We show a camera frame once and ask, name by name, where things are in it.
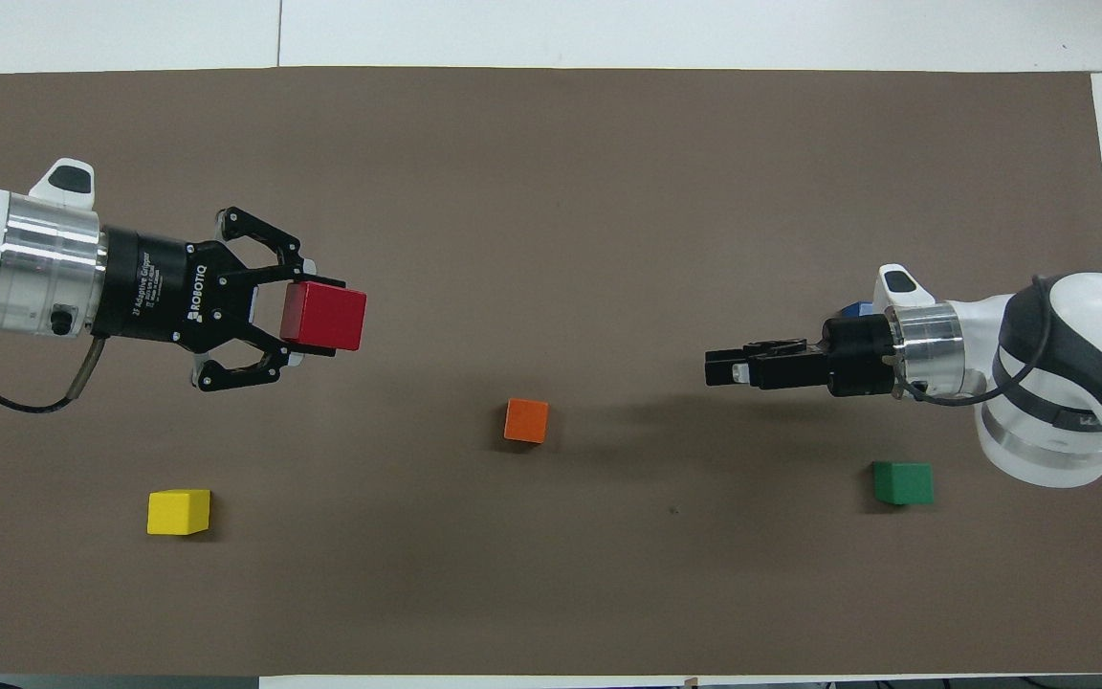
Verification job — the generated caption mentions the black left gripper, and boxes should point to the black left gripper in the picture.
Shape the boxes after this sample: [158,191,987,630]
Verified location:
[92,205,347,394]

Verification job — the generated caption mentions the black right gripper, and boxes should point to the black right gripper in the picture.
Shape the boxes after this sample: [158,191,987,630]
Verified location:
[705,316,901,398]

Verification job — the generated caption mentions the red wooden block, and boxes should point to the red wooden block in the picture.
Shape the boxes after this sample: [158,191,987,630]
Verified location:
[280,280,367,352]

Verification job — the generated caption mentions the green wooden block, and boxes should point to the green wooden block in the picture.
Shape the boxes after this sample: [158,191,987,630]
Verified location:
[872,460,935,506]

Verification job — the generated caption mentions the yellow wooden block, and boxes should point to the yellow wooden block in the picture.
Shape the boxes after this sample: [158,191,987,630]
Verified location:
[147,489,212,536]

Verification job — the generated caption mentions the orange wooden block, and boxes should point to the orange wooden block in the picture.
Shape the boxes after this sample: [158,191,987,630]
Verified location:
[503,398,550,445]

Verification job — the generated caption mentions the brown table mat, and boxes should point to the brown table mat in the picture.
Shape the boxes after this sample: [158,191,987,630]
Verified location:
[0,67,1102,676]

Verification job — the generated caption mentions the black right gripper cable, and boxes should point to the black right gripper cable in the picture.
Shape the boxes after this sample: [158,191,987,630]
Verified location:
[895,276,1102,685]

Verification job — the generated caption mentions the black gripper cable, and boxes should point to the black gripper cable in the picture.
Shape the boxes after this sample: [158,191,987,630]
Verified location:
[0,335,107,415]
[895,276,1102,685]

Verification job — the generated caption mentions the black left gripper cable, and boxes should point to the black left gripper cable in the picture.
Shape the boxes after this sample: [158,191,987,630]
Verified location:
[0,335,107,415]

